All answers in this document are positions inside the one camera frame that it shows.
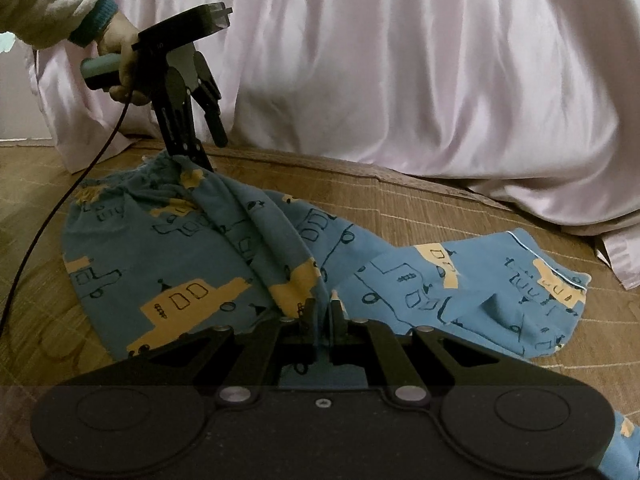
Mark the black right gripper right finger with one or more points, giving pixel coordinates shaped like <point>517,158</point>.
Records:
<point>414,369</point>

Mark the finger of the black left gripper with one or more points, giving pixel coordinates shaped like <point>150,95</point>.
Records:
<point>208,96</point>
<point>173,109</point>

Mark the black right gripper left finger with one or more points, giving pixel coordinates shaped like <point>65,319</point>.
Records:
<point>257,359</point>

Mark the blue car print pants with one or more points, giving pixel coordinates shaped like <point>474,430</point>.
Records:
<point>171,261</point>

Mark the white knit sleeve forearm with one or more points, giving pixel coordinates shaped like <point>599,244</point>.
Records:
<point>44,23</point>

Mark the person left hand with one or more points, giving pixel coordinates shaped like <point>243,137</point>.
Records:
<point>120,36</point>

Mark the pink satin bed sheet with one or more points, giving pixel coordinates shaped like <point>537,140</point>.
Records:
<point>534,102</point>

